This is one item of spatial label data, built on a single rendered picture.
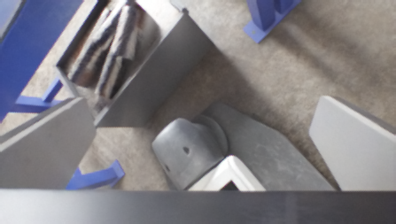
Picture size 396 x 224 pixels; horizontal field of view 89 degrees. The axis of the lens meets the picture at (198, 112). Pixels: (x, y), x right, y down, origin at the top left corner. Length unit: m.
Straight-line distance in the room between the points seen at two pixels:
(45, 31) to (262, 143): 0.57
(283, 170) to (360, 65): 0.44
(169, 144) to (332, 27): 0.68
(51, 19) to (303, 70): 0.74
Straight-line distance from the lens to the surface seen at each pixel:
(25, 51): 0.42
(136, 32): 0.74
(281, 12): 0.90
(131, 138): 1.08
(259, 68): 0.85
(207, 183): 0.53
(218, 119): 0.68
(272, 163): 0.65
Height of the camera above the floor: 0.81
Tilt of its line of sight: 66 degrees down
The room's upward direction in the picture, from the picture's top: 81 degrees counter-clockwise
